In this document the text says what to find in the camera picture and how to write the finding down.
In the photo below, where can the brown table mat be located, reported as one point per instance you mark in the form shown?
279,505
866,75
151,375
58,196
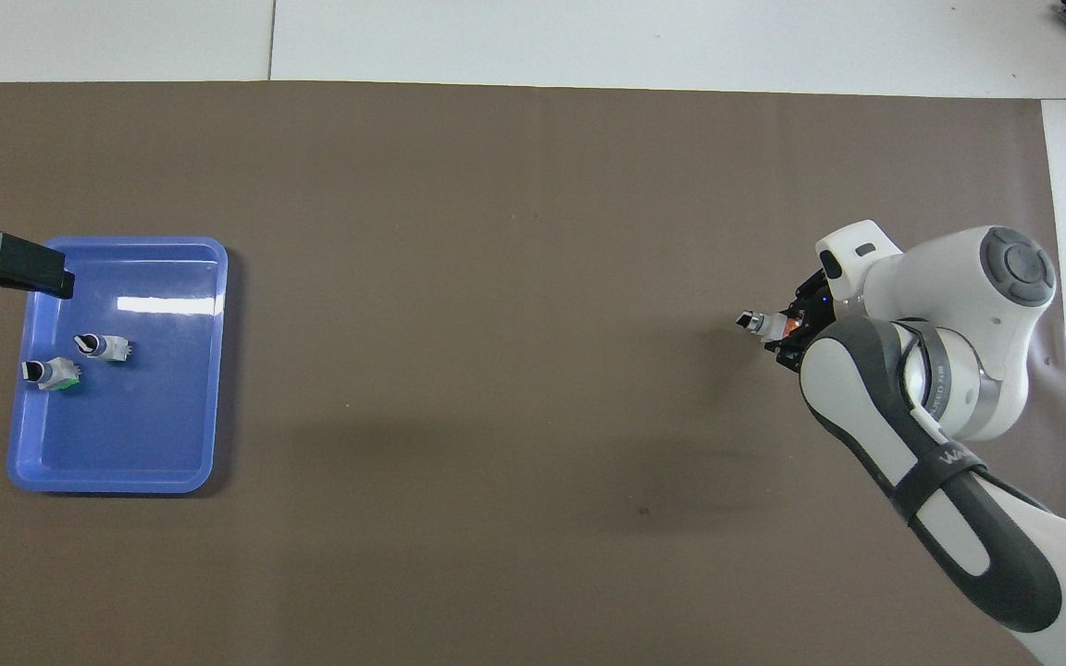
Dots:
533,370

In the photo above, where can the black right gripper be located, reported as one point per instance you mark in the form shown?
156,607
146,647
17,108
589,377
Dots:
820,310

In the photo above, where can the selector switch orange base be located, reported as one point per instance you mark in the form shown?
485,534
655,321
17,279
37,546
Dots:
760,324

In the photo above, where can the blue plastic tray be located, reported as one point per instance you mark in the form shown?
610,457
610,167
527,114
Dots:
144,416

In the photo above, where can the selector switch red base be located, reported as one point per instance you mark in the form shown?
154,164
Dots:
103,347

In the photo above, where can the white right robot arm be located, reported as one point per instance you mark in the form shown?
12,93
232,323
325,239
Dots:
959,296

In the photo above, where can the white part in tray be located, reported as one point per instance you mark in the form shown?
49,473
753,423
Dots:
52,373

